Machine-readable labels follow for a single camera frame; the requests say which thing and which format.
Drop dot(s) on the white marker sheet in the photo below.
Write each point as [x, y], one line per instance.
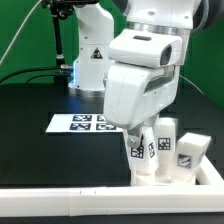
[80, 123]

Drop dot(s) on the black camera stand pole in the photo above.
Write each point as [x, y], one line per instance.
[61, 10]

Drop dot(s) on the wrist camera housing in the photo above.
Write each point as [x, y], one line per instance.
[145, 49]

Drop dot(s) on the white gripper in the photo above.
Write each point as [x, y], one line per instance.
[136, 94]

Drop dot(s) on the white round stool seat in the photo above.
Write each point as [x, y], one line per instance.
[158, 178]

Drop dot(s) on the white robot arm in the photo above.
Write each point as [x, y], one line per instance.
[170, 17]

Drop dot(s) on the white L-shaped fence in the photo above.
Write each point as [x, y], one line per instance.
[206, 196]

